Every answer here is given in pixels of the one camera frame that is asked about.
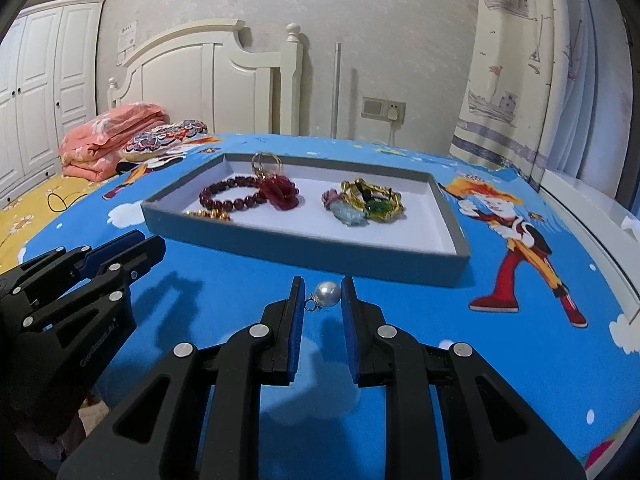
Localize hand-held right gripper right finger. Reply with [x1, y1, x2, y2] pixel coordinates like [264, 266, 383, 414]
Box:
[340, 275, 587, 480]

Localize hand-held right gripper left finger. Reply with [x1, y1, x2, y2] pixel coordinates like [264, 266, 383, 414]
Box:
[57, 275, 307, 480]

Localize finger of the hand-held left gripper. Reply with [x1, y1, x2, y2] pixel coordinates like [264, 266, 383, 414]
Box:
[0, 230, 144, 311]
[17, 235, 167, 333]

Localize white pearl pendant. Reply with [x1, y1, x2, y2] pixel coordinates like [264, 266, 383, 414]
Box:
[304, 281, 343, 313]

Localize grey jewelry tray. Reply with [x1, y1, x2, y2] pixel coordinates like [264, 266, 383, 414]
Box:
[141, 152, 471, 289]

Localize gold charm with red cord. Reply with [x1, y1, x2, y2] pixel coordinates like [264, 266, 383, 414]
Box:
[185, 208, 234, 224]

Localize dark red bead bracelet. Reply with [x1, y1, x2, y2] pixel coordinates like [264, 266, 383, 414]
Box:
[199, 176, 271, 214]

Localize jade pendant with purple knot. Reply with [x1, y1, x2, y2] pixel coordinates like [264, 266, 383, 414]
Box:
[321, 189, 372, 229]

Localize green glass pendant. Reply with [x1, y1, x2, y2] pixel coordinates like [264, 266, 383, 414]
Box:
[367, 200, 397, 222]

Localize red rose ornament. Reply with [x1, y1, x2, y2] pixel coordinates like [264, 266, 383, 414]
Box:
[257, 175, 301, 211]

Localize gold bamboo-link bracelet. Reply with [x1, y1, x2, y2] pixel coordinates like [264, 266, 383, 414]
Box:
[341, 178, 405, 222]

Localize beige plush garment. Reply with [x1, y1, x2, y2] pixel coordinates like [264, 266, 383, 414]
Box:
[30, 400, 111, 480]

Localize yellow bed sheet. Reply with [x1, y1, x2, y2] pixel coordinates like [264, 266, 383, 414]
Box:
[0, 172, 122, 277]

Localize folded pink blanket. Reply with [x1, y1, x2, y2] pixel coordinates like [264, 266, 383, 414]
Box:
[59, 102, 171, 180]

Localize patterned pillow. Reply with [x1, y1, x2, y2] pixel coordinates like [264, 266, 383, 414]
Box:
[120, 119, 209, 162]

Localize blue cartoon printed cloth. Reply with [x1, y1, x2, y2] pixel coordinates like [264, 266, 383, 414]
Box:
[65, 132, 640, 477]

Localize open gold bangle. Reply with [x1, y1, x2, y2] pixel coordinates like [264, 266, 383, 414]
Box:
[251, 152, 285, 181]

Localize white wardrobe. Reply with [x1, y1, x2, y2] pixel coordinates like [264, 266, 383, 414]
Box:
[0, 0, 109, 202]

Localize cream bed headboard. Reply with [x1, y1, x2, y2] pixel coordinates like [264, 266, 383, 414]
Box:
[107, 19, 305, 137]

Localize white pole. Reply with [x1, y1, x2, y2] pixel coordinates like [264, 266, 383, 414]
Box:
[331, 42, 344, 137]

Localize white windowsill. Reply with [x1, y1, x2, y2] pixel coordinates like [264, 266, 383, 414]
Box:
[542, 167, 640, 313]

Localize ship print curtain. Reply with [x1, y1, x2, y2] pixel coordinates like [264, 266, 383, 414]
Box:
[449, 0, 640, 207]

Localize black cable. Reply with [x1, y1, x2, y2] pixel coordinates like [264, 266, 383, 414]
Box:
[47, 189, 77, 212]

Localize paper notice on wall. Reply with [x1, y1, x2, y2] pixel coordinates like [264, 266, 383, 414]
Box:
[117, 20, 139, 66]

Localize wall switch panel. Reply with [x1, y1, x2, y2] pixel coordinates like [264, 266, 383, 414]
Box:
[362, 95, 406, 121]

